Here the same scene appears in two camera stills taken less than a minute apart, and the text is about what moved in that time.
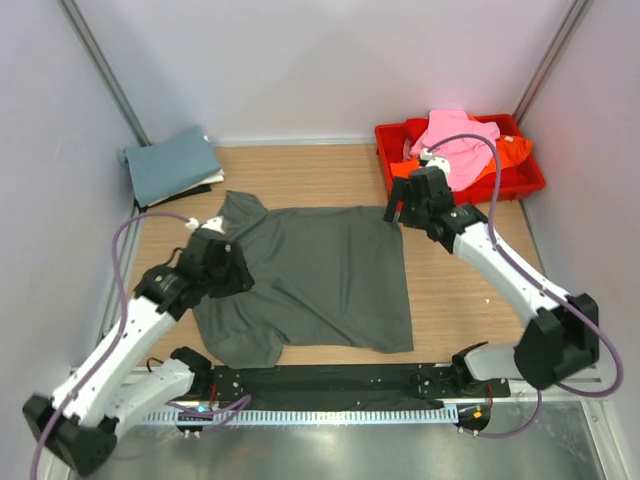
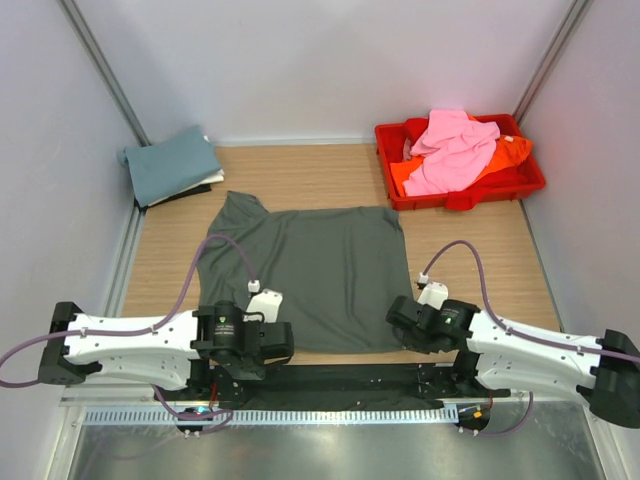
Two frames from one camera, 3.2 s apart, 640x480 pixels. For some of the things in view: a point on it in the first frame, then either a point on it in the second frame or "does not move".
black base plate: [342, 387] does not move
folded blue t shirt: [165, 166] does not move
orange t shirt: [512, 150] does not move
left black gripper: [241, 278] -> [252, 365]
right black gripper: [398, 191] -> [409, 343]
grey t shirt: [333, 276] does not move
